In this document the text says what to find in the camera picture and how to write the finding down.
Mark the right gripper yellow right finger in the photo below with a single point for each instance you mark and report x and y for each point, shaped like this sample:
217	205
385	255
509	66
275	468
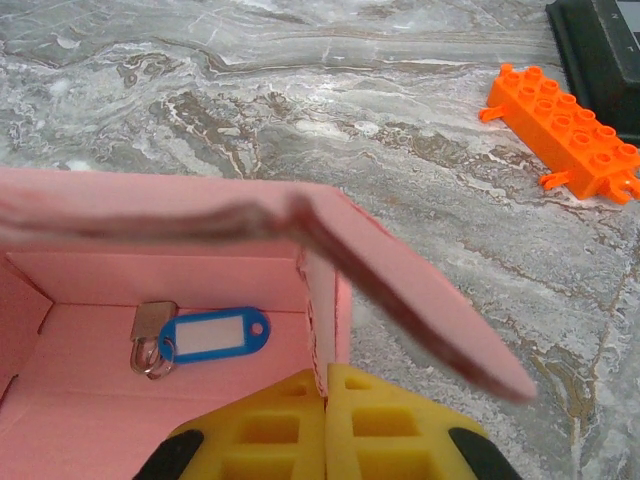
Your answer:
425	450

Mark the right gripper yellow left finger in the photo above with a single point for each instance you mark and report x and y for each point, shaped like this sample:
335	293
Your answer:
305	450

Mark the blue key tag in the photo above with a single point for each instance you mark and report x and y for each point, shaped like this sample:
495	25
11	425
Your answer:
210	335

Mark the silver key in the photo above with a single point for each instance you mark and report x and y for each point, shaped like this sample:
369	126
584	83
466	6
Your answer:
147	325

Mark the pink paper box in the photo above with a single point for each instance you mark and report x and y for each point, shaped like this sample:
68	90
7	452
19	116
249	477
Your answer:
100	410

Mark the orange tool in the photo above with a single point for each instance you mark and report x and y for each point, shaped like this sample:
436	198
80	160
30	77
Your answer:
560	120

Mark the black grey chessboard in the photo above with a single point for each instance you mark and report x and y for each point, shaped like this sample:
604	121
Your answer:
605	60

